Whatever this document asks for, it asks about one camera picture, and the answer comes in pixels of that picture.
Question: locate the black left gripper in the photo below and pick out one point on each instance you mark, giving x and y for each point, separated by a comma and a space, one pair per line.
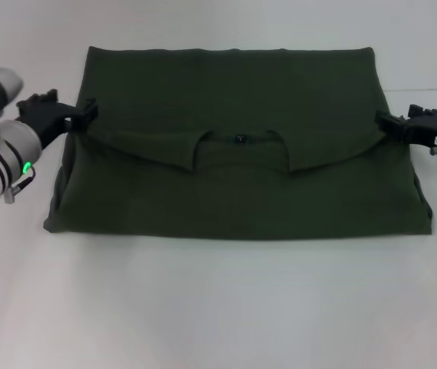
43, 115

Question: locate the dark green printed t-shirt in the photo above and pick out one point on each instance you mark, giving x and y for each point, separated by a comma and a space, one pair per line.
241, 184

